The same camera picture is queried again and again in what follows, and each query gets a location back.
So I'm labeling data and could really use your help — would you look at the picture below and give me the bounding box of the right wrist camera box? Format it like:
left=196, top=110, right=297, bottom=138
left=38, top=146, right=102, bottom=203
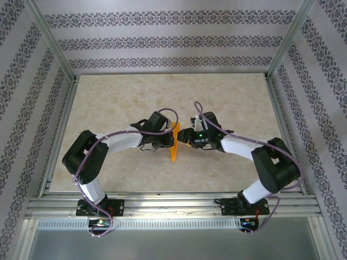
left=189, top=115, right=204, bottom=131

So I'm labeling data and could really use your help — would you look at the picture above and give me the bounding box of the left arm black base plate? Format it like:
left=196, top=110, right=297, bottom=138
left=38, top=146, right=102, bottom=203
left=75, top=199, right=125, bottom=217

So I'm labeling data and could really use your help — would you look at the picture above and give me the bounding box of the long aluminium mounting rail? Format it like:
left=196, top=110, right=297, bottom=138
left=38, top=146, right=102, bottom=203
left=25, top=191, right=322, bottom=219

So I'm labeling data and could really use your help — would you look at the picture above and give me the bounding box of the slotted grey cable duct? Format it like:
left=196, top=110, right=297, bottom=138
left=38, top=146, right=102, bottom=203
left=36, top=218, right=242, bottom=230

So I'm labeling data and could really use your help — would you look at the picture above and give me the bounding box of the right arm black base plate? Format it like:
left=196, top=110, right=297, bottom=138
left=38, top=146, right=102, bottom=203
left=221, top=197, right=271, bottom=217

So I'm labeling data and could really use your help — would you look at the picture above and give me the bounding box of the grey metal panel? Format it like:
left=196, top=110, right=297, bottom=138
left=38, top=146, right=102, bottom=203
left=27, top=229, right=319, bottom=260

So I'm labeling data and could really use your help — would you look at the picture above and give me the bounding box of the orange paper sheet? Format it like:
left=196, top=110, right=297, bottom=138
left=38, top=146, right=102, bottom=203
left=168, top=121, right=181, bottom=164

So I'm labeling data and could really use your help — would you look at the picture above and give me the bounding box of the aluminium side rail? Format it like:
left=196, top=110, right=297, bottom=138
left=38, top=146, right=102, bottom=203
left=263, top=73, right=309, bottom=196
left=39, top=75, right=81, bottom=197

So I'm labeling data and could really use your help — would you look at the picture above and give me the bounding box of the aluminium frame bar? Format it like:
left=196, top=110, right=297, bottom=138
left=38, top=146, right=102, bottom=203
left=307, top=216, right=333, bottom=260
left=12, top=218, right=38, bottom=260

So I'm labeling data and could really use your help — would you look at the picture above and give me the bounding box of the aluminium frame post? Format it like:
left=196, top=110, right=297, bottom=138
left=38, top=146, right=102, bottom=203
left=23, top=0, right=77, bottom=82
left=265, top=0, right=317, bottom=80

